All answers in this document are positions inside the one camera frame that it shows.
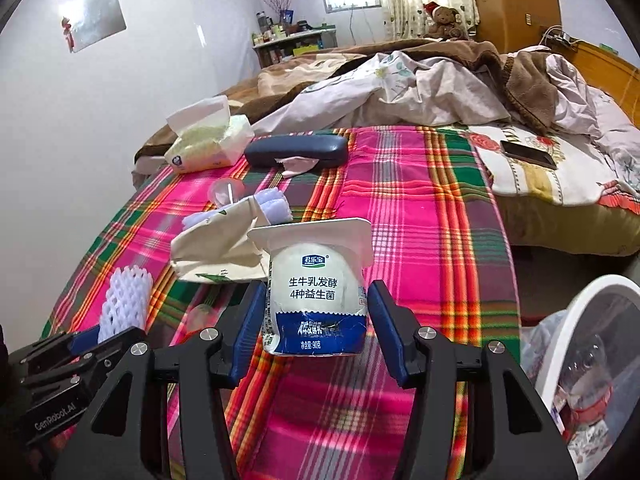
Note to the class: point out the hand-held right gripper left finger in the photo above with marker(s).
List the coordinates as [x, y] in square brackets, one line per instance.
[247, 330]

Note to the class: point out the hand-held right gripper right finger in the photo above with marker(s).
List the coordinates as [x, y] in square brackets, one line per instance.
[387, 330]

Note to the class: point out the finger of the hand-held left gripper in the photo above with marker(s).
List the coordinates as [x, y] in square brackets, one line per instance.
[85, 335]
[107, 347]

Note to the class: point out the white blue yogurt cup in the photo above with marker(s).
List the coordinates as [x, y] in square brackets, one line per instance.
[315, 290]

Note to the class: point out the white round trash bin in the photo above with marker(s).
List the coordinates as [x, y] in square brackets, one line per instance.
[575, 305]

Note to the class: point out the clear plastic lid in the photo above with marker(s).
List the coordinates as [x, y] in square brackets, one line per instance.
[227, 191]
[200, 317]

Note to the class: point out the cream printed paper bag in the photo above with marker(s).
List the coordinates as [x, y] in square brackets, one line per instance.
[215, 245]

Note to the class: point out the lavender foam fruit net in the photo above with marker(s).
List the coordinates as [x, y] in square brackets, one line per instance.
[275, 205]

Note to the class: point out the pink green plaid cloth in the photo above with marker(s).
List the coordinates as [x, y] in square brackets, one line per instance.
[400, 200]

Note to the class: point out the clear plastic bin liner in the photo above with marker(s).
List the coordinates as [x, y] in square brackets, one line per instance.
[542, 340]

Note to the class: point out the crumpled white tissue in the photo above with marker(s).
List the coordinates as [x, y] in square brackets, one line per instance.
[300, 166]

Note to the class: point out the yellow tissue pack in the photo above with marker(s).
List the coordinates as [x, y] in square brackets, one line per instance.
[210, 147]

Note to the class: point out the dark blue glasses case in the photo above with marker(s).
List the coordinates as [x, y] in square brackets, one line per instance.
[300, 149]

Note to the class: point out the rose print bed sheet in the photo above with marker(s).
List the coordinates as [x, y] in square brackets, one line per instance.
[550, 185]

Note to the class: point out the black smartphone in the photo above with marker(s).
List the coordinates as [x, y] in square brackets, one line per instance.
[527, 154]

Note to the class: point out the white floral duvet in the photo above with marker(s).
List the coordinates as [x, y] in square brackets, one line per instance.
[425, 90]

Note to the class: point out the brown fleece blanket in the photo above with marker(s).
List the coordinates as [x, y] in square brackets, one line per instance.
[525, 80]

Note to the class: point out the white shelf desk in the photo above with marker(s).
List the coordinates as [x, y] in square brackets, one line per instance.
[310, 45]

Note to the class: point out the cluster of cosmetic bottles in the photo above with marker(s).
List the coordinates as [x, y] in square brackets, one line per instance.
[275, 30]

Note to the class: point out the red hanging ornament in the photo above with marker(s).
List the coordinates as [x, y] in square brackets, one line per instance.
[67, 32]

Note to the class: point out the brown teddy bear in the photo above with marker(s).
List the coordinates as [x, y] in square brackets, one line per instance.
[445, 22]

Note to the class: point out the wooden bed headboard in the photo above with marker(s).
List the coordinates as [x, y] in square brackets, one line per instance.
[605, 70]

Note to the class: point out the power strip with chargers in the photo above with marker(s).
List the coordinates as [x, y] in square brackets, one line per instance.
[557, 36]

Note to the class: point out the wooden wardrobe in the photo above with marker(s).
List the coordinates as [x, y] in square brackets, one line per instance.
[515, 0]

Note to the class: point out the silver wall panel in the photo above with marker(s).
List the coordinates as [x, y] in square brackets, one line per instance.
[95, 17]

